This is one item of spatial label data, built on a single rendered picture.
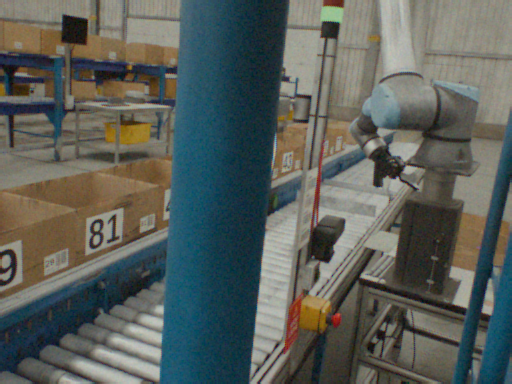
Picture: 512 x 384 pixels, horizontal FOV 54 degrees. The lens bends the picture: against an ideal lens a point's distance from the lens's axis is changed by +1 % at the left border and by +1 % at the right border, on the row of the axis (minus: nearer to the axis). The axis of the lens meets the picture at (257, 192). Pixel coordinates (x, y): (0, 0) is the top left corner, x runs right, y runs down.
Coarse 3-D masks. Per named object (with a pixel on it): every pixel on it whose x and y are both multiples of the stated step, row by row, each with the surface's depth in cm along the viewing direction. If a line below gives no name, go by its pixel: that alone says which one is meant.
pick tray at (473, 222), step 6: (462, 216) 260; (468, 216) 258; (474, 216) 257; (480, 216) 256; (462, 222) 260; (468, 222) 259; (474, 222) 257; (480, 222) 256; (504, 222) 251; (510, 222) 249; (468, 228) 233; (474, 228) 231; (480, 228) 256; (504, 228) 251; (504, 234) 251
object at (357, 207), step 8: (296, 200) 290; (320, 200) 284; (328, 200) 282; (336, 200) 280; (344, 200) 279; (336, 208) 281; (344, 208) 279; (352, 208) 278; (360, 208) 276; (368, 208) 274; (376, 208) 272
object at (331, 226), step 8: (328, 216) 138; (320, 224) 132; (328, 224) 132; (336, 224) 132; (344, 224) 137; (320, 232) 131; (328, 232) 130; (336, 232) 130; (320, 240) 131; (328, 240) 130; (336, 240) 131; (328, 248) 133; (328, 256) 134
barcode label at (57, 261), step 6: (60, 252) 132; (66, 252) 134; (48, 258) 128; (54, 258) 130; (60, 258) 132; (66, 258) 134; (48, 264) 129; (54, 264) 131; (60, 264) 133; (66, 264) 135; (48, 270) 129; (54, 270) 131
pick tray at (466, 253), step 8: (464, 232) 230; (472, 232) 228; (480, 232) 227; (464, 240) 230; (472, 240) 229; (480, 240) 227; (504, 240) 223; (456, 248) 206; (464, 248) 204; (472, 248) 203; (496, 248) 225; (504, 248) 223; (456, 256) 206; (464, 256) 205; (472, 256) 203; (496, 256) 199; (504, 256) 198; (456, 264) 207; (464, 264) 205; (472, 264) 204
